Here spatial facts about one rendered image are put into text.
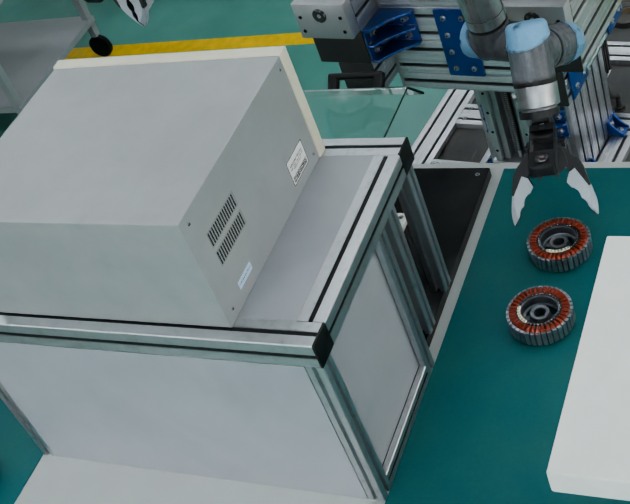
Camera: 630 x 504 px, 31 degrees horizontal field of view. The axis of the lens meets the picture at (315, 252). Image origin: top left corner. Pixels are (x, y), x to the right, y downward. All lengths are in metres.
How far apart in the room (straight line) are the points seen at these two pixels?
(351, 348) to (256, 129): 0.35
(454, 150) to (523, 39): 1.29
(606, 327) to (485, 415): 0.57
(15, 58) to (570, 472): 3.84
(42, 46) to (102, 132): 3.03
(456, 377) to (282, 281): 0.41
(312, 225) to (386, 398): 0.30
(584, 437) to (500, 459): 0.58
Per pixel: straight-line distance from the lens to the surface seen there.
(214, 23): 4.76
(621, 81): 3.36
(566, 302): 1.94
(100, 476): 2.06
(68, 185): 1.67
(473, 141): 3.27
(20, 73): 4.65
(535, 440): 1.81
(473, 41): 2.16
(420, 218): 1.92
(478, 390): 1.90
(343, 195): 1.75
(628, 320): 1.33
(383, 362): 1.79
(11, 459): 2.19
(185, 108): 1.71
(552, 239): 2.07
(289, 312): 1.60
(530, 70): 2.01
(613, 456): 1.21
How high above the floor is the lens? 2.18
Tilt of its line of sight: 40 degrees down
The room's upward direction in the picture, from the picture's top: 23 degrees counter-clockwise
